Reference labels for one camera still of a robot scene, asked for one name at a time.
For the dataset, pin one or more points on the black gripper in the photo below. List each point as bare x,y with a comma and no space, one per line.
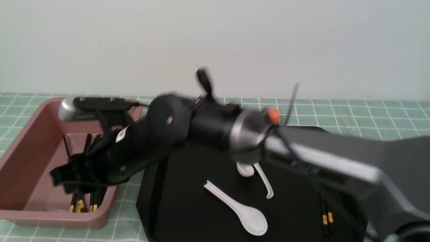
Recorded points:
112,161

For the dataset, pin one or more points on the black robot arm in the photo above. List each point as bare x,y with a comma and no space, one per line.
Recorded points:
389,178

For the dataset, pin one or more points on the black chopstick bin leftmost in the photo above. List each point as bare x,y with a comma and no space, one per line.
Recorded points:
74,196

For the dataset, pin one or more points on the pink plastic bin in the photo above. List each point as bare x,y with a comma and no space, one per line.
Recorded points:
28,197

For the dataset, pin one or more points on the black plastic tray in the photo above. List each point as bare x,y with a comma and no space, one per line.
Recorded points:
174,206

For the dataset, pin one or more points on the white spoon middle left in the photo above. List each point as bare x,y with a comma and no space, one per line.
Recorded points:
245,170

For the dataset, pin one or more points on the white spoon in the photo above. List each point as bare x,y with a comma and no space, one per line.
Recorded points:
270,192
252,219
245,170

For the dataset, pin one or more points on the white spoon bottom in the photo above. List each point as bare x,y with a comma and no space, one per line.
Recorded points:
252,219

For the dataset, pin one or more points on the white spoon middle right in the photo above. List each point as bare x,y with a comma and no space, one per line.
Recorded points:
270,192

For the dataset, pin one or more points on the orange cube block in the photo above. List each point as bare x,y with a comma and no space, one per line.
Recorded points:
274,116

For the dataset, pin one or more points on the black chopstick tray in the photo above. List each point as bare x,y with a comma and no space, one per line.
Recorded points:
323,204
329,218

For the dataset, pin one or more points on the black chopstick tray rightmost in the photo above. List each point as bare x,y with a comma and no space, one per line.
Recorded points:
329,218

